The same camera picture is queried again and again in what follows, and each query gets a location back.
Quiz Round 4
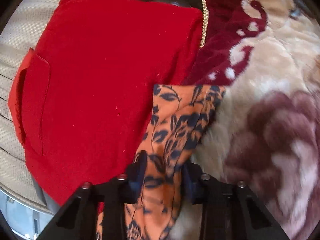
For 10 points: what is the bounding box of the silver refrigerator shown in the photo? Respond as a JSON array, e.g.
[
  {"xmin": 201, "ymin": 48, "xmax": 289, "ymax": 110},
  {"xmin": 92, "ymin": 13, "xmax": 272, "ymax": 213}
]
[{"xmin": 1, "ymin": 189, "xmax": 53, "ymax": 239}]

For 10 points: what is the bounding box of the floral plush sofa blanket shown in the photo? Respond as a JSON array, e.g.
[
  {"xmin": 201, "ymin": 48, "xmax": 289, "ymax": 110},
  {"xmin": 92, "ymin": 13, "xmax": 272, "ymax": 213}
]
[{"xmin": 186, "ymin": 0, "xmax": 319, "ymax": 239}]

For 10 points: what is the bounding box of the beige dotted curtain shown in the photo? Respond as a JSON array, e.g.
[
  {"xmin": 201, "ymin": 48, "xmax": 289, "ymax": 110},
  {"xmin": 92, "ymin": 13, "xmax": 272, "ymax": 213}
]
[{"xmin": 0, "ymin": 0, "xmax": 111, "ymax": 214}]

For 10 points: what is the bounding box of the orange black floral blouse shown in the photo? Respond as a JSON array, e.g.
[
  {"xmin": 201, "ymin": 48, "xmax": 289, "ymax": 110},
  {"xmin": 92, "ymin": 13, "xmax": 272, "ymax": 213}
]
[{"xmin": 98, "ymin": 85, "xmax": 225, "ymax": 239}]

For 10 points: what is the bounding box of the large red cushion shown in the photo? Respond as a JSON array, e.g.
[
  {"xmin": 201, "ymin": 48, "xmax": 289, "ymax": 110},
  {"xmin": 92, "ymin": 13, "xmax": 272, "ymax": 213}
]
[{"xmin": 8, "ymin": 0, "xmax": 202, "ymax": 205}]

